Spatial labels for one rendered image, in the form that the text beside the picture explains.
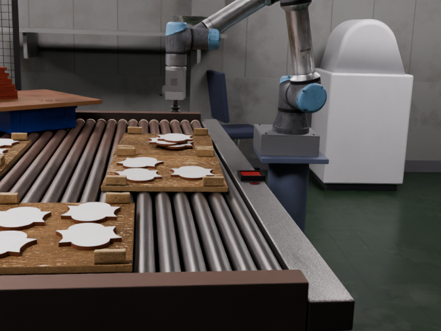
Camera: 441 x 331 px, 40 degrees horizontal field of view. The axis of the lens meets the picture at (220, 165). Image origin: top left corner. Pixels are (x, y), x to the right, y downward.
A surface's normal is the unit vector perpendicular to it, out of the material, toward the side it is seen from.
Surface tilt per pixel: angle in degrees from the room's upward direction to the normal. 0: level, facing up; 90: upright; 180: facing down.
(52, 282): 0
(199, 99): 90
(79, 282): 0
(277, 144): 90
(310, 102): 99
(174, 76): 90
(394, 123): 90
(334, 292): 0
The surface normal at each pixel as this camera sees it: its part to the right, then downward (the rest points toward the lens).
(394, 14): 0.07, 0.22
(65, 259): 0.03, -0.97
